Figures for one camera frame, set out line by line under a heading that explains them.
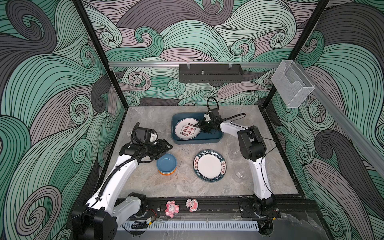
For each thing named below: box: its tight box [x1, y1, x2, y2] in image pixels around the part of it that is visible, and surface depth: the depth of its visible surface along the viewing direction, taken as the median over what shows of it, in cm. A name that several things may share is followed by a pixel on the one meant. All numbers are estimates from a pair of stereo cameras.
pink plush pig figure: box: [165, 200, 180, 218], surface depth 73 cm
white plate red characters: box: [174, 118, 201, 140], surface depth 106 cm
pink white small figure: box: [185, 198, 199, 212], surface depth 74 cm
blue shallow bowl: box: [156, 153, 177, 173], surface depth 84 cm
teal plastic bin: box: [171, 112, 224, 144], surface depth 100 cm
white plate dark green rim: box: [193, 149, 227, 183], surface depth 88 cm
